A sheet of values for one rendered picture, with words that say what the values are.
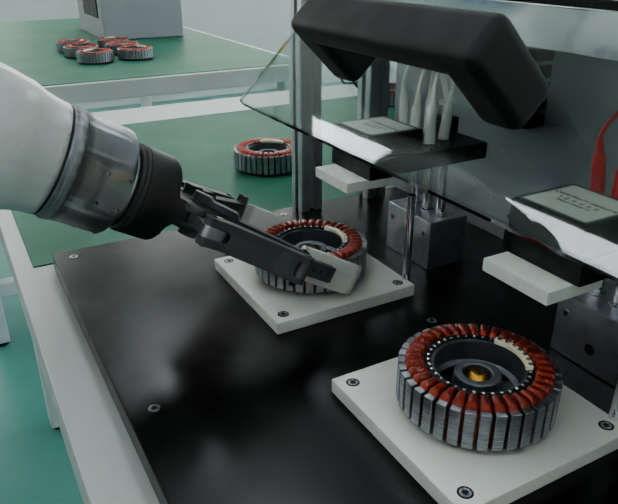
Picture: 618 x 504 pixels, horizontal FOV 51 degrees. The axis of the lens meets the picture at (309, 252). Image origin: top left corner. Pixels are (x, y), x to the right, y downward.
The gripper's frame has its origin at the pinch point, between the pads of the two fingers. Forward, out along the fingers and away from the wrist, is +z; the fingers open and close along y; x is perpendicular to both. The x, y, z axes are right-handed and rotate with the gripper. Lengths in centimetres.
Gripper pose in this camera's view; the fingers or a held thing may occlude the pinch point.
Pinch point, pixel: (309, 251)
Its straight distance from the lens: 65.4
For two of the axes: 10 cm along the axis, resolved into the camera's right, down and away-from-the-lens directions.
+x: 4.3, -8.9, -1.5
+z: 7.6, 2.7, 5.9
